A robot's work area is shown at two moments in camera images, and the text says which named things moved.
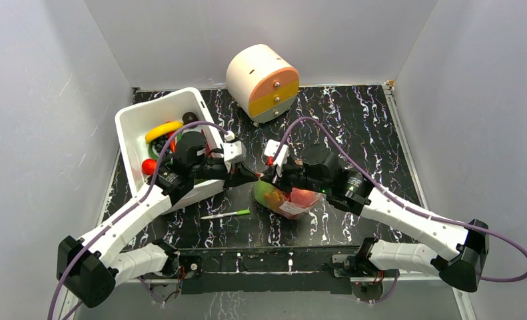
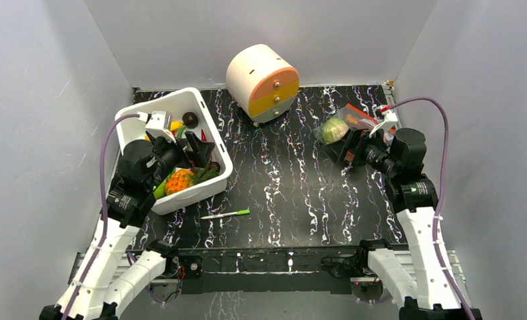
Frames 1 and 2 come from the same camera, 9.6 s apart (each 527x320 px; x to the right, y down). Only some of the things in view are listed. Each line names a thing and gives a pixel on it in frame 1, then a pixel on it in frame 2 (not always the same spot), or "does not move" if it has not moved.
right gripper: x=283 y=177 -> x=357 y=147
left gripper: x=240 y=174 -> x=200 y=150
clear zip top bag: x=293 y=205 -> x=353 y=117
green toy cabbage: x=268 y=195 -> x=334 y=130
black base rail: x=263 y=269 does not move
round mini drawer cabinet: x=262 y=82 does not move
